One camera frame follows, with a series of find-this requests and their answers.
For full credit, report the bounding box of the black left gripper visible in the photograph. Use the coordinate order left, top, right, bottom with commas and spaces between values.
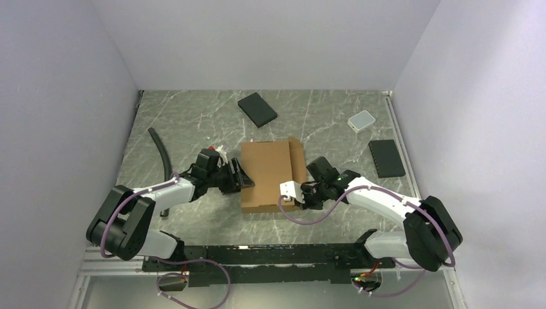
207, 158, 254, 195

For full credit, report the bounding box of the brown cardboard box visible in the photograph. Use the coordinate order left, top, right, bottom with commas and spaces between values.
241, 136, 307, 214

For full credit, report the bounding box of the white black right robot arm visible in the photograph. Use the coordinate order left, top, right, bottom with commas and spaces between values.
300, 156, 463, 272

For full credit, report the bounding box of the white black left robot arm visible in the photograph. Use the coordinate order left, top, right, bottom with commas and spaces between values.
86, 148, 254, 270

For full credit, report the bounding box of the small black box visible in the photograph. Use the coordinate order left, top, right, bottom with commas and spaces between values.
238, 92, 278, 128

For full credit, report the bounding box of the black rectangular block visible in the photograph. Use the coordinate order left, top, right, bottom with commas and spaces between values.
368, 139, 406, 178

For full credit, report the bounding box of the white translucent plastic case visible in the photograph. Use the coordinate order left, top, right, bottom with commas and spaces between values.
347, 110, 375, 133

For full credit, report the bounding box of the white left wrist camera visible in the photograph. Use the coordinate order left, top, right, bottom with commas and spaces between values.
209, 145, 230, 166

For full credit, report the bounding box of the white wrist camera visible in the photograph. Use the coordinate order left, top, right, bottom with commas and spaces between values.
209, 145, 230, 166
279, 181, 304, 203

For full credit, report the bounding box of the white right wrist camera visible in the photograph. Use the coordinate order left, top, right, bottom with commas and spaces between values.
279, 181, 304, 203

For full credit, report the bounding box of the black rubber hose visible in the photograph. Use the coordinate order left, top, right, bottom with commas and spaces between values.
147, 127, 175, 218

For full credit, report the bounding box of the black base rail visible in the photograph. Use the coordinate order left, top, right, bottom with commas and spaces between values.
142, 243, 395, 287

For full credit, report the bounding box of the aluminium frame rail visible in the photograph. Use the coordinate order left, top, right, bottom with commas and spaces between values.
77, 242, 455, 278

